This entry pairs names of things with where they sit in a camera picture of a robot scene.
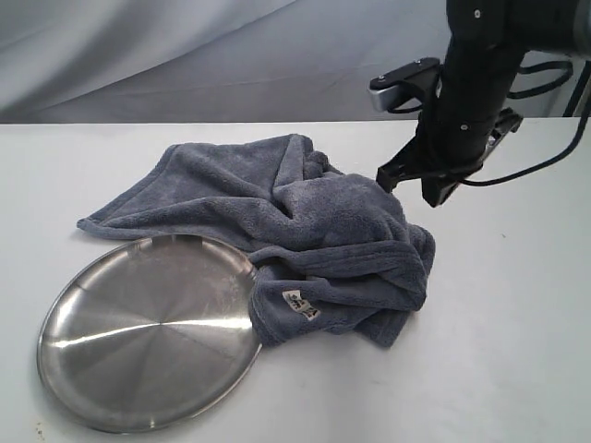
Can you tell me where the grey-blue fleece towel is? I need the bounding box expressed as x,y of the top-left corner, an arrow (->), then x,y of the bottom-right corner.
78,134 -> 436,348

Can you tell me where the white backdrop curtain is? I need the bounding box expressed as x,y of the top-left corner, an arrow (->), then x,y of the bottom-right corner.
0,0 -> 591,125

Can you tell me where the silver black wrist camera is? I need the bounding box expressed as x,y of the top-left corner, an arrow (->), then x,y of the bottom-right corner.
368,57 -> 440,114

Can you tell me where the round stainless steel plate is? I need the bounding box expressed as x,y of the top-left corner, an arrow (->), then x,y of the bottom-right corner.
36,234 -> 261,434

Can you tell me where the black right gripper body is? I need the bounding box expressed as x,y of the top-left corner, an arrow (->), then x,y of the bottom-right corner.
405,99 -> 523,185

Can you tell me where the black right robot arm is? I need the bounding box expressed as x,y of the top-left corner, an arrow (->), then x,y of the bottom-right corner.
368,1 -> 590,208

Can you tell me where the black backdrop stand pole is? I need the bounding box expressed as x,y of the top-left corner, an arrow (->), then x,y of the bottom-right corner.
562,60 -> 591,117

